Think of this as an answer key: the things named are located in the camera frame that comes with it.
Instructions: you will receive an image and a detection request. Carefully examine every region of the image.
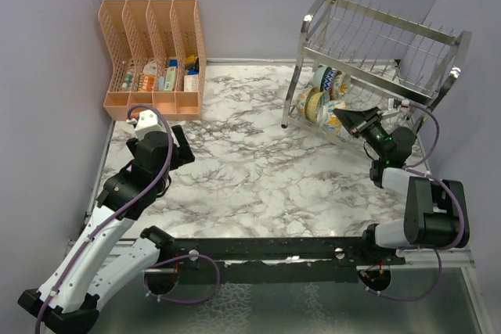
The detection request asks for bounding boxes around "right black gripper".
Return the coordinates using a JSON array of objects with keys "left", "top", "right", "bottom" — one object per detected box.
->
[{"left": 334, "top": 106, "right": 389, "bottom": 160}]

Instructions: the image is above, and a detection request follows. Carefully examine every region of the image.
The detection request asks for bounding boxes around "blue orange floral bowl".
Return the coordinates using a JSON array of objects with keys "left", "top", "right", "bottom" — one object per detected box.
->
[{"left": 319, "top": 100, "right": 346, "bottom": 136}]

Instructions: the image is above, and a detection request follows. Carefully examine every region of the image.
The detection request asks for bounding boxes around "blue yellow sun bowl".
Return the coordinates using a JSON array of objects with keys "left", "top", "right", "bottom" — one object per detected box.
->
[{"left": 305, "top": 88, "right": 330, "bottom": 123}]

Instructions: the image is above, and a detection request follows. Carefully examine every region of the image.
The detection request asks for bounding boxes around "orange star flower bowl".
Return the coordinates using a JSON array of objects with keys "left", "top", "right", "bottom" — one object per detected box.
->
[{"left": 330, "top": 72, "right": 351, "bottom": 100}]

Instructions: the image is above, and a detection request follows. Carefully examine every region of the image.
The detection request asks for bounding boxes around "red patterned bowl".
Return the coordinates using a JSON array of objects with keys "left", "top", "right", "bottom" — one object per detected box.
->
[{"left": 320, "top": 66, "right": 340, "bottom": 95}]

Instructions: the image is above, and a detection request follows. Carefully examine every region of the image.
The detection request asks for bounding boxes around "green leaf orange flower bowl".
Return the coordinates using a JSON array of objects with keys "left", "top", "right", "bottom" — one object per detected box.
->
[{"left": 296, "top": 87, "right": 319, "bottom": 115}]

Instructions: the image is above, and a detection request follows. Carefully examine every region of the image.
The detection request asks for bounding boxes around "teal bowl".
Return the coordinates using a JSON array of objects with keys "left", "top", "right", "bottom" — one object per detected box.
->
[{"left": 310, "top": 66, "right": 330, "bottom": 88}]

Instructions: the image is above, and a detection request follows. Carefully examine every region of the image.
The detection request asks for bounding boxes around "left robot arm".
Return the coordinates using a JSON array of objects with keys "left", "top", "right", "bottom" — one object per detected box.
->
[{"left": 18, "top": 121, "right": 195, "bottom": 333}]

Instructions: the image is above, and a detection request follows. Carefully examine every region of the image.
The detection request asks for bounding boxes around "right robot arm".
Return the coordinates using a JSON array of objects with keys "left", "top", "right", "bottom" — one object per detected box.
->
[{"left": 333, "top": 107, "right": 469, "bottom": 264}]

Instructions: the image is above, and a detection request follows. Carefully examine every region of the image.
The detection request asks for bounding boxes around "steel dish rack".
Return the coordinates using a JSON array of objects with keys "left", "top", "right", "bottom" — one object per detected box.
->
[{"left": 281, "top": 0, "right": 472, "bottom": 133}]

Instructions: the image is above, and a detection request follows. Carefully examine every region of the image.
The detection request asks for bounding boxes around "white blue box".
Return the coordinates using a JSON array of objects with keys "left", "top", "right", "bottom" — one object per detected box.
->
[{"left": 184, "top": 74, "right": 199, "bottom": 92}]

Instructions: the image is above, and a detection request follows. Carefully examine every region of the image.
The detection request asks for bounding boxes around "orange snack box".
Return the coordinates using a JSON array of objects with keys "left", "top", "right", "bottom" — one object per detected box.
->
[{"left": 137, "top": 73, "right": 156, "bottom": 92}]

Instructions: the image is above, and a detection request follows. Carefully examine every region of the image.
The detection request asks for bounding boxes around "green white box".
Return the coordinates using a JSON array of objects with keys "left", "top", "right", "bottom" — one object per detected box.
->
[{"left": 162, "top": 66, "right": 178, "bottom": 92}]

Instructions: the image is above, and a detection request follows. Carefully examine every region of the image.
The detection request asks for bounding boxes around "small bottle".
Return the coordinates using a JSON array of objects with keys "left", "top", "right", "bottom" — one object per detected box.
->
[{"left": 121, "top": 71, "right": 134, "bottom": 92}]

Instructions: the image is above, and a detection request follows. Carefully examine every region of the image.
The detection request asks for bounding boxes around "peach plastic desk organizer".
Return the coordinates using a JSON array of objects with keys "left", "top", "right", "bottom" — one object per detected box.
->
[{"left": 98, "top": 0, "right": 207, "bottom": 120}]

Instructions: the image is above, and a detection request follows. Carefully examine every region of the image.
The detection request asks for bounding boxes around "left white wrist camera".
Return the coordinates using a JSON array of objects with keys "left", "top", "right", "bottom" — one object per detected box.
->
[{"left": 126, "top": 110, "right": 165, "bottom": 141}]

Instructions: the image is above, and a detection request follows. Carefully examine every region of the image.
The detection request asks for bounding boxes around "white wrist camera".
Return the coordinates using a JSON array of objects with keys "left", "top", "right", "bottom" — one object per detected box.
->
[
  {"left": 381, "top": 98, "right": 410, "bottom": 120},
  {"left": 126, "top": 110, "right": 165, "bottom": 141}
]

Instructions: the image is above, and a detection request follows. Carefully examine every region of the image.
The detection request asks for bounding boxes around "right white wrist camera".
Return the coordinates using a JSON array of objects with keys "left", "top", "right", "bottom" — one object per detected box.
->
[{"left": 381, "top": 98, "right": 410, "bottom": 120}]

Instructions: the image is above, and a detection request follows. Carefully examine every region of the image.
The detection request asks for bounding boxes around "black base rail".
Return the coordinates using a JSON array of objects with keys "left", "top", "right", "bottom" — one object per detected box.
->
[{"left": 141, "top": 226, "right": 405, "bottom": 285}]

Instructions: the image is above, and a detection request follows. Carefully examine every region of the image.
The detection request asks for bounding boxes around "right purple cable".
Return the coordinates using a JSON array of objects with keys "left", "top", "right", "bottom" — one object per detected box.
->
[{"left": 358, "top": 101, "right": 467, "bottom": 302}]

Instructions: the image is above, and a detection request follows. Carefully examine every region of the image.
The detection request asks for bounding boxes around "purple cable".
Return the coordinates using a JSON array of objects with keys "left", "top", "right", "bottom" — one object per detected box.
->
[
  {"left": 358, "top": 101, "right": 467, "bottom": 302},
  {"left": 34, "top": 104, "right": 222, "bottom": 334}
]

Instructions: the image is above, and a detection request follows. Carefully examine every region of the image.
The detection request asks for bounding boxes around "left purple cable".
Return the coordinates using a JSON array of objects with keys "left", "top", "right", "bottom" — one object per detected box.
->
[{"left": 34, "top": 104, "right": 222, "bottom": 334}]

